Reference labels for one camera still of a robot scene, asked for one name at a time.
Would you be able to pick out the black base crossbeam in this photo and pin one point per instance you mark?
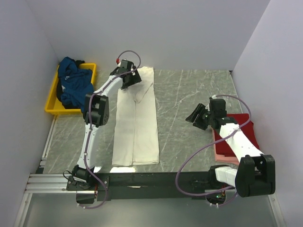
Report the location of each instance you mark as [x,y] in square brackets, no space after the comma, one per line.
[119,186]

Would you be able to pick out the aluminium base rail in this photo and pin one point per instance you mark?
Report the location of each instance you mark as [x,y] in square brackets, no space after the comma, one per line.
[50,183]

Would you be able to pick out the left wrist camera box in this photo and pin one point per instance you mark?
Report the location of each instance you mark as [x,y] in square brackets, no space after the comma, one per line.
[124,65]

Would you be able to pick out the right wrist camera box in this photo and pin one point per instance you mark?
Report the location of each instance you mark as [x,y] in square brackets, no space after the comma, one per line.
[217,107]

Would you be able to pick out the blue t shirt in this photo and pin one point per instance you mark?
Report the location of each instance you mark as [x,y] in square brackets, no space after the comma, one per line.
[76,83]

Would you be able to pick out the folded red t shirt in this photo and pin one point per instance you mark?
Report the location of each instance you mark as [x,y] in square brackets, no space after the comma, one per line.
[241,119]

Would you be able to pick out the white t shirt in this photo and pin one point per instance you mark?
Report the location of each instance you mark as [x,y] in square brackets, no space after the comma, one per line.
[136,132]

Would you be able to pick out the yellow plastic bin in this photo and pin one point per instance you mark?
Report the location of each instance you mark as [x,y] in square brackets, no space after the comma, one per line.
[53,105]

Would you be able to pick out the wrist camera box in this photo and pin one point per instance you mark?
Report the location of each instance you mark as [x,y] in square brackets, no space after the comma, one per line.
[217,107]
[124,65]

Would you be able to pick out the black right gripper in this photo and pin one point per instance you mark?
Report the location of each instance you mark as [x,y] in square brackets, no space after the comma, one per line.
[200,109]

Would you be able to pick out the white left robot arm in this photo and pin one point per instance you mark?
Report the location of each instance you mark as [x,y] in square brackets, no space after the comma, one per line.
[96,115]

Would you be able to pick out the folded pink t shirt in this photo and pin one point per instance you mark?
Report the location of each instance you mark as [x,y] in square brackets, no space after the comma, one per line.
[222,158]

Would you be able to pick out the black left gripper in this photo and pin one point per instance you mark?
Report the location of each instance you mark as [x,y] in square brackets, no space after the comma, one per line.
[136,79]

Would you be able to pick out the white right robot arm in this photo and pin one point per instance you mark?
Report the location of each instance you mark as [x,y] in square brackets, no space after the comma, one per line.
[255,174]

